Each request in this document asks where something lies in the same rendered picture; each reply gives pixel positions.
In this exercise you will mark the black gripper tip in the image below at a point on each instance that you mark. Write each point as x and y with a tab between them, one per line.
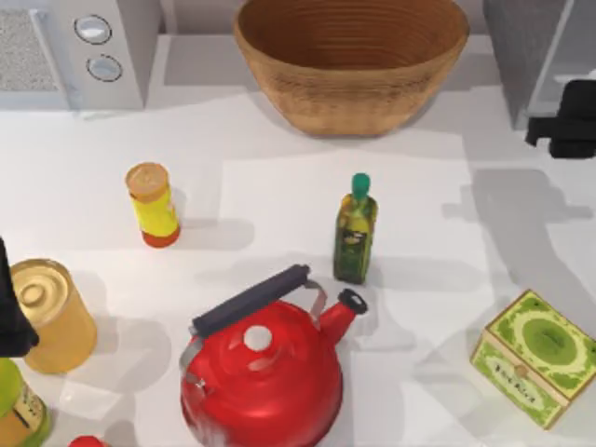
11	321

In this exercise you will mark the red round object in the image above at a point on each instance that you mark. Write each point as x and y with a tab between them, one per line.
88	442

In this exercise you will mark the pale microwave oven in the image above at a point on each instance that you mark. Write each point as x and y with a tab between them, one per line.
125	51

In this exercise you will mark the red kettle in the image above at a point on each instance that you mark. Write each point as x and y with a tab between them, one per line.
261	372

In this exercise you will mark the gold tin can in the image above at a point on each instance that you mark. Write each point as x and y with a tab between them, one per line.
56	321

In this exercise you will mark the green oil bottle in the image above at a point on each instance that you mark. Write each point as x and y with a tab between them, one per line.
354	242

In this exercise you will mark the lime green bottle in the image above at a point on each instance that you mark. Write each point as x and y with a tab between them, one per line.
16	405

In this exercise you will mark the yellow can with orange lid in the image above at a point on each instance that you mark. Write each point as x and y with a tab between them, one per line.
156	209

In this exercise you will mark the green patterned box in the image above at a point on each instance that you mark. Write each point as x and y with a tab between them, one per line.
535	358

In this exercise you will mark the white microwave knob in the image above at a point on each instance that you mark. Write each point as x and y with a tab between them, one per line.
92	29
104	68

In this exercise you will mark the woven wooden basket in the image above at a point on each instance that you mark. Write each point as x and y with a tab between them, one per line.
349	84

